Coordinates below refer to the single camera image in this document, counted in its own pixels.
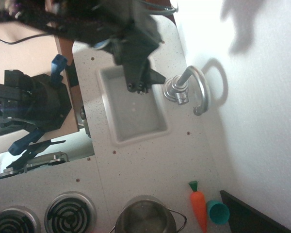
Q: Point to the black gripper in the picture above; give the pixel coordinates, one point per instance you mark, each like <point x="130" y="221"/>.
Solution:
<point x="131" y="49"/>

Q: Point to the silver curved faucet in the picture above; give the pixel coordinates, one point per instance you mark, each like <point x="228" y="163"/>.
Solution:
<point x="190" y="86"/>

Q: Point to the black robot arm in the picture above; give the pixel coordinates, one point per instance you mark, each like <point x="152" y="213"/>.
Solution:
<point x="123" y="28"/>

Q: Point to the white rectangular sink basin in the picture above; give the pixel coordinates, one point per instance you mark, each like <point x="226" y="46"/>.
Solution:
<point x="131" y="117"/>

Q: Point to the blue clamp upper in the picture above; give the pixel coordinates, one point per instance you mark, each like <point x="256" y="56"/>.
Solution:
<point x="58" y="64"/>

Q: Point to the blue clamp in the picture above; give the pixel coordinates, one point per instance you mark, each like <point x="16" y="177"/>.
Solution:
<point x="28" y="148"/>
<point x="58" y="64"/>

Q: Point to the orange toy carrot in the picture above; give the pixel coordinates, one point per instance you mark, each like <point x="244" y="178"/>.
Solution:
<point x="198" y="203"/>

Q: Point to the blue clamp lower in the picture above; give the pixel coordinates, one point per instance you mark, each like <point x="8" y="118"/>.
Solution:
<point x="28" y="148"/>

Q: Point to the stainless steel pot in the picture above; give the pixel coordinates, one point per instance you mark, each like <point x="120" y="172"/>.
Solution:
<point x="149" y="216"/>

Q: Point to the black coil burner right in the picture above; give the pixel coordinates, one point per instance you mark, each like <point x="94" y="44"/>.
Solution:
<point x="71" y="212"/>

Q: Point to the black coil burner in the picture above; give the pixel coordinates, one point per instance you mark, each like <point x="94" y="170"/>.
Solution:
<point x="19" y="219"/>
<point x="71" y="212"/>

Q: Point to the teal plastic cup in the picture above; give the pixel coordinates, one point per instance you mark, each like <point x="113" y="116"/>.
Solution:
<point x="217" y="212"/>

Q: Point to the black panel corner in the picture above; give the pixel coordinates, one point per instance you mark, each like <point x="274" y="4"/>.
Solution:
<point x="246" y="219"/>

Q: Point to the black coil burner left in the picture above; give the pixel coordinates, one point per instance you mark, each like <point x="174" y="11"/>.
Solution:
<point x="19" y="219"/>

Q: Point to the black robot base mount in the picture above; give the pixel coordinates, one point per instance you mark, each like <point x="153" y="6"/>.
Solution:
<point x="32" y="103"/>

